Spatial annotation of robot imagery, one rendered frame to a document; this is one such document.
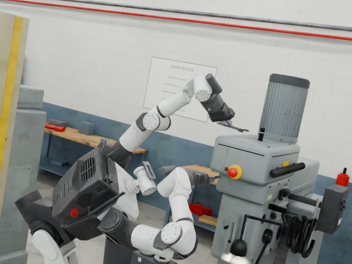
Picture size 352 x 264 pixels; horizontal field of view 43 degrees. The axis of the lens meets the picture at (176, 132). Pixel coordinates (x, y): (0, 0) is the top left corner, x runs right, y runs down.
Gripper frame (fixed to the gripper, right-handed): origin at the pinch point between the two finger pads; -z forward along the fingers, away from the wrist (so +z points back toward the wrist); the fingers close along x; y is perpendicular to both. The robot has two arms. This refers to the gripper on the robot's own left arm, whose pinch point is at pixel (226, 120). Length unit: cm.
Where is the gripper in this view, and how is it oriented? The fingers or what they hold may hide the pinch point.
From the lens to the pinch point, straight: 206.1
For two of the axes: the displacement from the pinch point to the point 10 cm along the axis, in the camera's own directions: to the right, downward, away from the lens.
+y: 3.1, -7.8, 5.4
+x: 8.0, -0.9, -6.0
